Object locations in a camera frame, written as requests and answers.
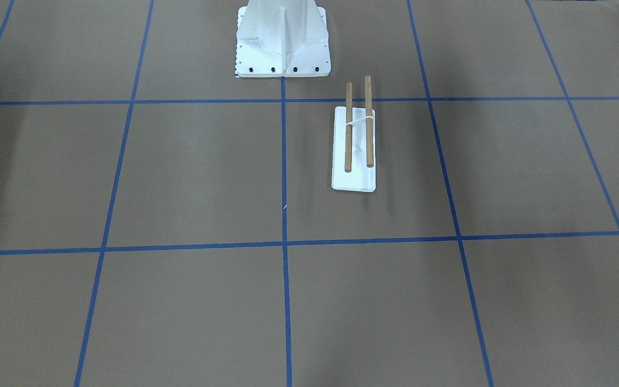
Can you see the white towel rack base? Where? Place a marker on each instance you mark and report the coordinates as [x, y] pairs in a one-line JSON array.
[[361, 177]]

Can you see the wooden rack rod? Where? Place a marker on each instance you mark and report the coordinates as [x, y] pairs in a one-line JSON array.
[[369, 124], [349, 128]]

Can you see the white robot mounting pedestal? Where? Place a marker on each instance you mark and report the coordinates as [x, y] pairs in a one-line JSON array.
[[282, 39]]

